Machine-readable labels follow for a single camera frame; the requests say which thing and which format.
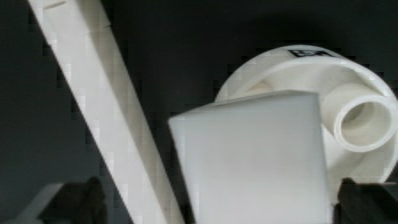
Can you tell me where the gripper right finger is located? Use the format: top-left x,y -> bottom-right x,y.
333,178 -> 398,224

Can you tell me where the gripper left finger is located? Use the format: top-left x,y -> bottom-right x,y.
12,176 -> 113,224

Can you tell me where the white stool leg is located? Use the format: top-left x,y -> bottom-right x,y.
170,91 -> 331,224

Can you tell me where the round white stool seat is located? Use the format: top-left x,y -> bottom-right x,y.
216,45 -> 398,197

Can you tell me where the white front barrier wall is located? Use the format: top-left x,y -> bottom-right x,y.
28,0 -> 186,224

